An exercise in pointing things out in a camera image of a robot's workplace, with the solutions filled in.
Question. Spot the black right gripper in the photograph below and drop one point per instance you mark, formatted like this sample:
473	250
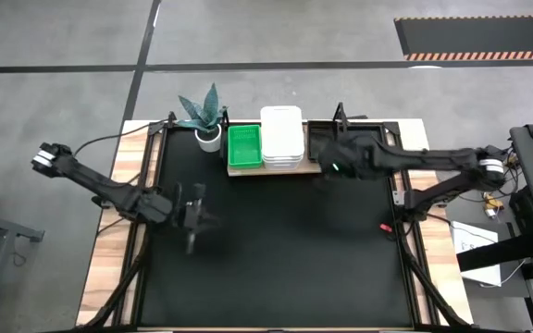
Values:
350	157

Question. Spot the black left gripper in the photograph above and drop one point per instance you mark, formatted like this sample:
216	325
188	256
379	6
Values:
190	208

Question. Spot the black slotted plastic basket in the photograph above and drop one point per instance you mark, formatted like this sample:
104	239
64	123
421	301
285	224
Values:
315	139

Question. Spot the green slotted plastic basket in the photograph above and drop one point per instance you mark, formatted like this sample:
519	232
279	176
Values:
243	166
244	143

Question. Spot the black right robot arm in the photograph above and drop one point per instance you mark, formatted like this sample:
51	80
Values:
433	159

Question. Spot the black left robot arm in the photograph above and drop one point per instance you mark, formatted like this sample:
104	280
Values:
100	185

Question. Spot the light wooden shelf board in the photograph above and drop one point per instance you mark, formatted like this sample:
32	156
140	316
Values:
248	171

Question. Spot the small red clip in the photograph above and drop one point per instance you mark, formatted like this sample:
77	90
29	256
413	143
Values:
385	227

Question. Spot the white round plant pot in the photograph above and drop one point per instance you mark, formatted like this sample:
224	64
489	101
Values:
208	144

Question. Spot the green snake plant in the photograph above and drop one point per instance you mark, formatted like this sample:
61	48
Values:
206	111

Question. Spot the yellow plug connector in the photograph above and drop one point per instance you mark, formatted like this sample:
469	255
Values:
492	205

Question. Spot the white cardboard box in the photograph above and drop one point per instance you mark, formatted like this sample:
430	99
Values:
474	277

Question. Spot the black mat with hazard stripes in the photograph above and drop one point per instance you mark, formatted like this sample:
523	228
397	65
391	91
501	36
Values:
479	37

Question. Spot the grey metal bracket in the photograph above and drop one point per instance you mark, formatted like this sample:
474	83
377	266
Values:
398	198

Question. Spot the black table rig frame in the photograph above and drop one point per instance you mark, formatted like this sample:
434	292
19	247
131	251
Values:
417	296

